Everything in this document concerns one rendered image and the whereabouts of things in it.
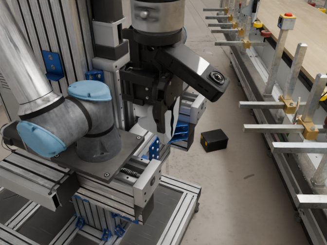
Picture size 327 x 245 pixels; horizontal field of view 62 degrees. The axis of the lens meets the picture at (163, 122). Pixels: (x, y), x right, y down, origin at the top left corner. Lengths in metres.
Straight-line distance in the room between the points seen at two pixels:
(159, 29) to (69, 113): 0.42
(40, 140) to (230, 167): 1.86
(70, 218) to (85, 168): 0.95
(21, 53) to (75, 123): 0.20
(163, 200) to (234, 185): 0.66
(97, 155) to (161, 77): 0.51
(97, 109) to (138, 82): 0.37
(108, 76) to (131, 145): 0.26
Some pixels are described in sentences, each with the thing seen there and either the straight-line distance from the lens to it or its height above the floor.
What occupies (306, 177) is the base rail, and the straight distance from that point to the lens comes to 1.43.
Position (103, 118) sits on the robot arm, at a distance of 0.81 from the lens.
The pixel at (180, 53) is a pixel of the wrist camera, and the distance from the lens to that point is 0.41.
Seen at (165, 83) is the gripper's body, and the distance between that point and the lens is 0.41.
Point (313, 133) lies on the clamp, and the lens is 1.43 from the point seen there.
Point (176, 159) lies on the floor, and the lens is 2.37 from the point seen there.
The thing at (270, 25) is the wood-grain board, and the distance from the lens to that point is 2.74.
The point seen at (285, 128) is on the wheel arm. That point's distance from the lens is 1.41.
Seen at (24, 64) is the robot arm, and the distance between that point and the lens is 0.71.
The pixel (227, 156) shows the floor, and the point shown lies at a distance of 2.46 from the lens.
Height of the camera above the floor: 1.64
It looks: 36 degrees down
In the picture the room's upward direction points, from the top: straight up
